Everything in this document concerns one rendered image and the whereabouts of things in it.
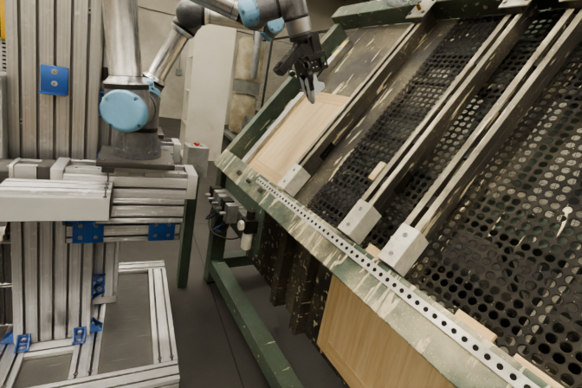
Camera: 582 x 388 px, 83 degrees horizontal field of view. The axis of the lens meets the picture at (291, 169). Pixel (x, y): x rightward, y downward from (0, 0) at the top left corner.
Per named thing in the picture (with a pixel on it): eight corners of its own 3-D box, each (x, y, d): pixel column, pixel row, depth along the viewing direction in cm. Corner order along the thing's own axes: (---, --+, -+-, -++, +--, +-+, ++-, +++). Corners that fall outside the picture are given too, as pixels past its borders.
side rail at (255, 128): (237, 158, 215) (225, 148, 208) (342, 36, 227) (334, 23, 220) (241, 161, 210) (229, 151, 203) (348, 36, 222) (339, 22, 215)
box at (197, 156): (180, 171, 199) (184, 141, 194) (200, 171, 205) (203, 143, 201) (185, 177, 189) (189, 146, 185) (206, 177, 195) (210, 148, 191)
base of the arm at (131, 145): (110, 158, 102) (112, 126, 100) (113, 146, 115) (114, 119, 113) (162, 161, 109) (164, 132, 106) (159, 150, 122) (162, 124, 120)
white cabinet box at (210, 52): (178, 150, 567) (190, 22, 519) (212, 152, 592) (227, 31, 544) (182, 158, 514) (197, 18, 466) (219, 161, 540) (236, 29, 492)
